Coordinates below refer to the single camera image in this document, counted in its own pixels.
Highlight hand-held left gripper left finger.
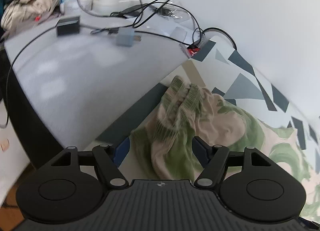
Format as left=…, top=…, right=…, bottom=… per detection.
left=49, top=137, right=130, bottom=190

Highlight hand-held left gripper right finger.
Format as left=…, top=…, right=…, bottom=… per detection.
left=192, top=136, right=273, bottom=189

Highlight green white patterned pants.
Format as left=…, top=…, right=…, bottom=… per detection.
left=131, top=76, right=320, bottom=223

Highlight geometric patterned mat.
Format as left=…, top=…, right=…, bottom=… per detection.
left=82, top=34, right=320, bottom=224

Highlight black desk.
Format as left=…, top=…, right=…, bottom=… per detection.
left=0, top=41, right=163, bottom=171

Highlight small red black tag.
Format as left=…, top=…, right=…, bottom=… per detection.
left=180, top=42, right=203, bottom=58

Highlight grey plug adapter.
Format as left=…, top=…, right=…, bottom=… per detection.
left=116, top=28, right=142, bottom=47

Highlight black charger block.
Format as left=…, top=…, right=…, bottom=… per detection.
left=55, top=16, right=81, bottom=37

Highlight black power adapter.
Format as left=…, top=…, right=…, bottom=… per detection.
left=117, top=6, right=144, bottom=18

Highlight clear plastic wrapper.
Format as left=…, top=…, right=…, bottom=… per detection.
left=147, top=0, right=198, bottom=25

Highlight beige bag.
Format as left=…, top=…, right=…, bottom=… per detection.
left=0, top=0, right=54, bottom=30

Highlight tangled black cable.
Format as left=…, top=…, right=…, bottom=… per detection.
left=77, top=0, right=237, bottom=52

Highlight black charger cable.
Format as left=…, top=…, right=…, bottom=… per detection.
left=6, top=25, right=95, bottom=126

